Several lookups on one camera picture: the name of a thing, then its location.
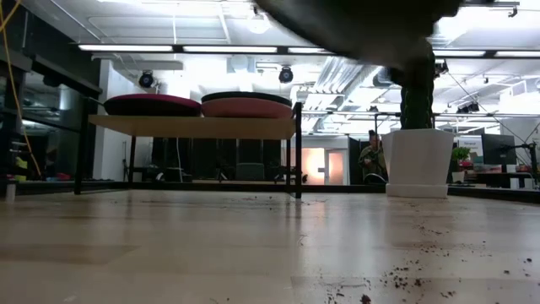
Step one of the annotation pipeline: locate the light pink plate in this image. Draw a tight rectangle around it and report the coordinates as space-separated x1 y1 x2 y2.
201 97 293 119

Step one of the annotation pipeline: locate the dark teal plate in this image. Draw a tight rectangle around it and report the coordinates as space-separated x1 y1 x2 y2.
200 90 293 107

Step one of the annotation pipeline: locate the magenta plate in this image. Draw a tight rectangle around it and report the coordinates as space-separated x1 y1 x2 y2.
104 93 202 111

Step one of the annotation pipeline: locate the dark grey plate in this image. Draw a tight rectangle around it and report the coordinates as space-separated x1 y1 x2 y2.
252 0 465 72

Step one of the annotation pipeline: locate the wooden shelf with black legs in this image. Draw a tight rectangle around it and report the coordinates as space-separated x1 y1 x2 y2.
73 95 303 199

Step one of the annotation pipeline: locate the grey armchair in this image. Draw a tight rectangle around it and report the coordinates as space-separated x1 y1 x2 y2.
235 162 266 182

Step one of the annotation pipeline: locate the person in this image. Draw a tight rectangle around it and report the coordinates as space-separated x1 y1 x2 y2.
357 129 388 185

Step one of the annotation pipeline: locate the long ceiling light bar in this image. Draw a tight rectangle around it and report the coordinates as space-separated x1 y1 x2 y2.
78 43 540 59

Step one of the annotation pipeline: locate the white hexagonal plant pot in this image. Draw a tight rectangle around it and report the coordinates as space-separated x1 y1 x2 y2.
381 128 456 199

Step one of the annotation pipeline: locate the green cactus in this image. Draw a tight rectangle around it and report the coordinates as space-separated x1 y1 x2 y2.
398 41 437 131

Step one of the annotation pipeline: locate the small green potted plant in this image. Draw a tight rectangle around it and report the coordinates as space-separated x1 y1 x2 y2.
450 146 473 183

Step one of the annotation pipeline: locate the black office monitor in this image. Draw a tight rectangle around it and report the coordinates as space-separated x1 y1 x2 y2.
481 133 518 166

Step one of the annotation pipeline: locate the yellow cable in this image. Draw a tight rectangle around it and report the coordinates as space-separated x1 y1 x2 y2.
0 0 43 178

